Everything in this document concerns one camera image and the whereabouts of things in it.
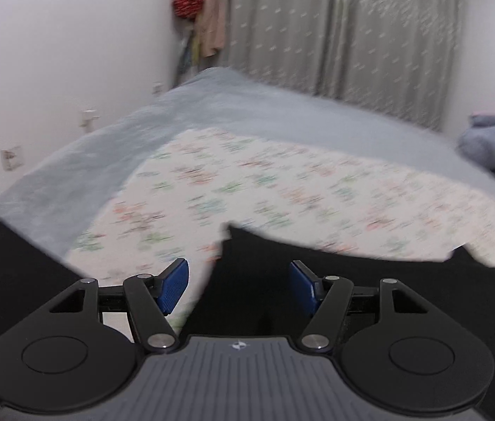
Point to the grey blanket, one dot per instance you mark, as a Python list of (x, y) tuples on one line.
[(212, 96)]

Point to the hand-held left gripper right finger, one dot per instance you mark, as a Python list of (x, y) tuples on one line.
[(304, 285)]

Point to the pink hanging garment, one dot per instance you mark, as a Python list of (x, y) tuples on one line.
[(212, 26)]

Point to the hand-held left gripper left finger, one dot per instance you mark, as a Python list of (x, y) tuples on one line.
[(171, 287)]

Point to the grey patterned curtain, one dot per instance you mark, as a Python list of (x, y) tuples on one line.
[(339, 30)]

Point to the white wall outlet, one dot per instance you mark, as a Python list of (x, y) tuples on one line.
[(89, 116), (11, 158), (157, 89)]

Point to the floral bed sheet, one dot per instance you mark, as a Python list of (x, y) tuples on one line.
[(274, 175)]

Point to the black pants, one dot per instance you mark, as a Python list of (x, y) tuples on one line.
[(265, 272)]

